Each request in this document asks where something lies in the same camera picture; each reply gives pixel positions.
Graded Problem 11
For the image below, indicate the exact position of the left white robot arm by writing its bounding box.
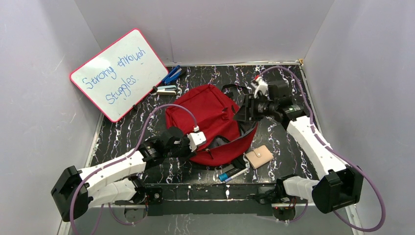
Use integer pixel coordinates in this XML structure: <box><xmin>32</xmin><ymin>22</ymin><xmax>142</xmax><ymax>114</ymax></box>
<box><xmin>51</xmin><ymin>127</ymin><xmax>206</xmax><ymax>222</ymax></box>

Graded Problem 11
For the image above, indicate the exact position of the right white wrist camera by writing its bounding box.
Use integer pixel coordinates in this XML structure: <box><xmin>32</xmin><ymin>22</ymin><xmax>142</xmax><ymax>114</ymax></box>
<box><xmin>251</xmin><ymin>76</ymin><xmax>268</xmax><ymax>98</ymax></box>

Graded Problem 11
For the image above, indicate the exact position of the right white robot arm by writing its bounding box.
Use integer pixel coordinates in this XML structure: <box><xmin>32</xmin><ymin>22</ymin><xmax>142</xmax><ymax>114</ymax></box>
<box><xmin>234</xmin><ymin>77</ymin><xmax>364</xmax><ymax>213</ymax></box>

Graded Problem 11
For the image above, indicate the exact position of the blue stapler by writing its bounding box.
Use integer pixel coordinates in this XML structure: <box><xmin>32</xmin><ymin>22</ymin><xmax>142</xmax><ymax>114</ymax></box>
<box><xmin>153</xmin><ymin>65</ymin><xmax>183</xmax><ymax>95</ymax></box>

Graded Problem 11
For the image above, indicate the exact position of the white board pink frame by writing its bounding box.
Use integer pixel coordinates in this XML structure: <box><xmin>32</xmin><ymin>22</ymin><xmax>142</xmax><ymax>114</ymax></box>
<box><xmin>69</xmin><ymin>28</ymin><xmax>168</xmax><ymax>122</ymax></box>

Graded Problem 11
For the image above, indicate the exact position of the purple cable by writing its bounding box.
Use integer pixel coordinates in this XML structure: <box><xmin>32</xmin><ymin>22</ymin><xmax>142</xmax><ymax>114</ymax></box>
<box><xmin>256</xmin><ymin>66</ymin><xmax>387</xmax><ymax>233</ymax></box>
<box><xmin>69</xmin><ymin>103</ymin><xmax>199</xmax><ymax>235</ymax></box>

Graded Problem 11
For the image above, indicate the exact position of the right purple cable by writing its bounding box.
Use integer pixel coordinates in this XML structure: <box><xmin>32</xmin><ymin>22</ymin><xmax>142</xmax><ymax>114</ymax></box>
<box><xmin>256</xmin><ymin>66</ymin><xmax>387</xmax><ymax>233</ymax></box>

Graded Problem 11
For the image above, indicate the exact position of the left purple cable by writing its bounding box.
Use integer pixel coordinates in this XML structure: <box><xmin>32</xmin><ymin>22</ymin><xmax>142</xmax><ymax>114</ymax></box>
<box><xmin>69</xmin><ymin>103</ymin><xmax>199</xmax><ymax>235</ymax></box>

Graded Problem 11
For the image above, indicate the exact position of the red student backpack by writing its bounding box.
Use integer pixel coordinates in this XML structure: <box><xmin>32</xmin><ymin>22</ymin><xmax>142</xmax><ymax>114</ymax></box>
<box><xmin>165</xmin><ymin>84</ymin><xmax>258</xmax><ymax>166</ymax></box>

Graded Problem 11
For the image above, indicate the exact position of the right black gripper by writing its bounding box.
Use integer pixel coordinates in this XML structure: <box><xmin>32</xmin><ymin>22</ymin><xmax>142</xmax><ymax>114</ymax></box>
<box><xmin>231</xmin><ymin>94</ymin><xmax>276</xmax><ymax>122</ymax></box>

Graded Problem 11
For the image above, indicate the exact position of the beige small wallet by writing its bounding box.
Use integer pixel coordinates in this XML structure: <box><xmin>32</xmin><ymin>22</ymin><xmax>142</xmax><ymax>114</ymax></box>
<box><xmin>245</xmin><ymin>145</ymin><xmax>274</xmax><ymax>169</ymax></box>

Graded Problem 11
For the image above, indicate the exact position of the black marker blue cap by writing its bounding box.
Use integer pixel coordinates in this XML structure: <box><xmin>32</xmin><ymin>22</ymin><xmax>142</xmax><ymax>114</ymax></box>
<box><xmin>218</xmin><ymin>167</ymin><xmax>241</xmax><ymax>182</ymax></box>

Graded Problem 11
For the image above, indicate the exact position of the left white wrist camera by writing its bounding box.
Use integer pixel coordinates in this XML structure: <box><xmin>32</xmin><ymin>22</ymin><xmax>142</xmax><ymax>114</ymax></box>
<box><xmin>187</xmin><ymin>126</ymin><xmax>207</xmax><ymax>152</ymax></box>

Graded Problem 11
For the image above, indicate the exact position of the white pen blue cap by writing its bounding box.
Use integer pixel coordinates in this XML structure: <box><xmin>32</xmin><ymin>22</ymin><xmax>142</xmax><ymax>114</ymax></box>
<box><xmin>225</xmin><ymin>168</ymin><xmax>249</xmax><ymax>183</ymax></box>

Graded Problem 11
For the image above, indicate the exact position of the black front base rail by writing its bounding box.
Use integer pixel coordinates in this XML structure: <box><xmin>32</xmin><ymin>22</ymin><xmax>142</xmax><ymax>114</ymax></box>
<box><xmin>148</xmin><ymin>184</ymin><xmax>280</xmax><ymax>216</ymax></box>

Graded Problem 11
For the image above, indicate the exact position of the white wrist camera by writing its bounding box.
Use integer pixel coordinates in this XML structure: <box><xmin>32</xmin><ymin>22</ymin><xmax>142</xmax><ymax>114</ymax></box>
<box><xmin>251</xmin><ymin>76</ymin><xmax>268</xmax><ymax>98</ymax></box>
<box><xmin>187</xmin><ymin>126</ymin><xmax>207</xmax><ymax>152</ymax></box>

